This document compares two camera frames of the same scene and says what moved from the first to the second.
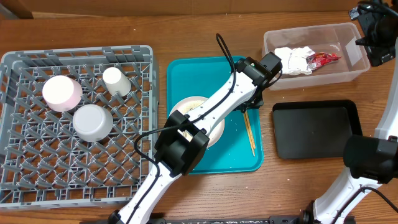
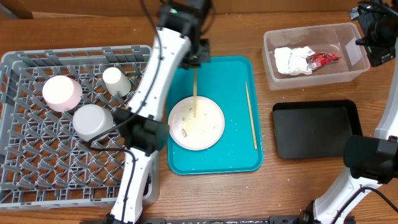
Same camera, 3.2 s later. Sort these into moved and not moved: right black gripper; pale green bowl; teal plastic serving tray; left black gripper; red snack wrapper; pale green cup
Moved: left black gripper
Not moved: pale green bowl; pale green cup; teal plastic serving tray; red snack wrapper; right black gripper
